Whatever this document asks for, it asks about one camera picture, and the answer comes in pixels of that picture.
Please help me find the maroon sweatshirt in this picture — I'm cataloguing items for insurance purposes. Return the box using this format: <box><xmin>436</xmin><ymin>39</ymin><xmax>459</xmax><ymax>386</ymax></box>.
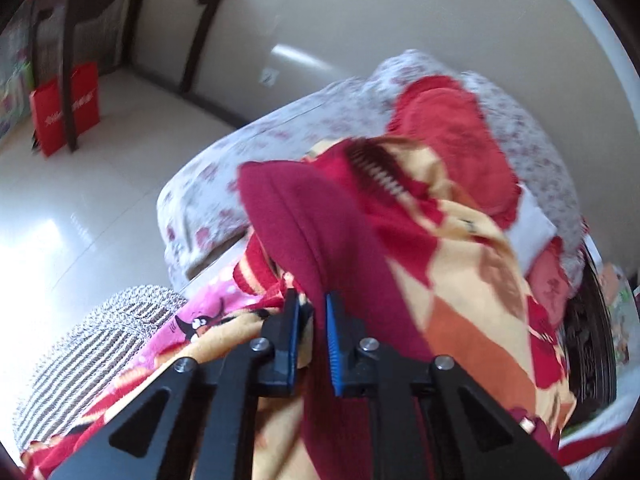
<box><xmin>239</xmin><ymin>160</ymin><xmax>432</xmax><ymax>479</ymax></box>

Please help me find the pink penguin blanket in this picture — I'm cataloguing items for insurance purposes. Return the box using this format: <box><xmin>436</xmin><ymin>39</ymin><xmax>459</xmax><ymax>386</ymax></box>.
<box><xmin>125</xmin><ymin>278</ymin><xmax>283</xmax><ymax>372</ymax></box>

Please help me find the grey checked mattress cover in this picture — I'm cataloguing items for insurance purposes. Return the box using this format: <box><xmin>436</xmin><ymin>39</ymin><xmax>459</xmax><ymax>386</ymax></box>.
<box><xmin>13</xmin><ymin>285</ymin><xmax>186</xmax><ymax>451</ymax></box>

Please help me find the red orange cream fleece blanket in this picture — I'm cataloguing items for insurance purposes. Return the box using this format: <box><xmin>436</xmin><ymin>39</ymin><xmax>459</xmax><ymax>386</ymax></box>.
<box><xmin>23</xmin><ymin>138</ymin><xmax>576</xmax><ymax>479</ymax></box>

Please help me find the dark carved headboard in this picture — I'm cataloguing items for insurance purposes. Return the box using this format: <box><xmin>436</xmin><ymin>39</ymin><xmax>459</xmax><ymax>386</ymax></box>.
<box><xmin>561</xmin><ymin>248</ymin><xmax>617</xmax><ymax>428</ymax></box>

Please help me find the red heart cushion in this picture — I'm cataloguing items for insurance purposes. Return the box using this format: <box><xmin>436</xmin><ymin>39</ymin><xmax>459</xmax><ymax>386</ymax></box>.
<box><xmin>526</xmin><ymin>236</ymin><xmax>570</xmax><ymax>328</ymax></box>
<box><xmin>386</xmin><ymin>75</ymin><xmax>521</xmax><ymax>230</ymax></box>

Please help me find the floral bed sheet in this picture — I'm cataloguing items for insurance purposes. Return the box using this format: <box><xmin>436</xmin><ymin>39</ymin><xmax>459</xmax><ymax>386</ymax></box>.
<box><xmin>156</xmin><ymin>50</ymin><xmax>585</xmax><ymax>290</ymax></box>

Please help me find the white pillow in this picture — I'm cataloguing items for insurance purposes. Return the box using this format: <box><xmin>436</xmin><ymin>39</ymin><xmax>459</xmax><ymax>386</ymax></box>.
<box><xmin>506</xmin><ymin>184</ymin><xmax>556</xmax><ymax>275</ymax></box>

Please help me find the red paper bag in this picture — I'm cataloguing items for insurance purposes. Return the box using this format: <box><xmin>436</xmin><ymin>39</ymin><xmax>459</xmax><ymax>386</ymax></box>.
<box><xmin>28</xmin><ymin>60</ymin><xmax>101</xmax><ymax>158</ymax></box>

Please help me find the dark wooden table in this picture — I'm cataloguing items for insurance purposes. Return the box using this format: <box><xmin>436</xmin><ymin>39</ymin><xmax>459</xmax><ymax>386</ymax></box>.
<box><xmin>28</xmin><ymin>0</ymin><xmax>222</xmax><ymax>152</ymax></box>

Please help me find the wall socket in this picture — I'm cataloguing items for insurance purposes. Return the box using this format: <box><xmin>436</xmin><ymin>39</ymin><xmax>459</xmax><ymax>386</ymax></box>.
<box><xmin>259</xmin><ymin>67</ymin><xmax>279</xmax><ymax>88</ymax></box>

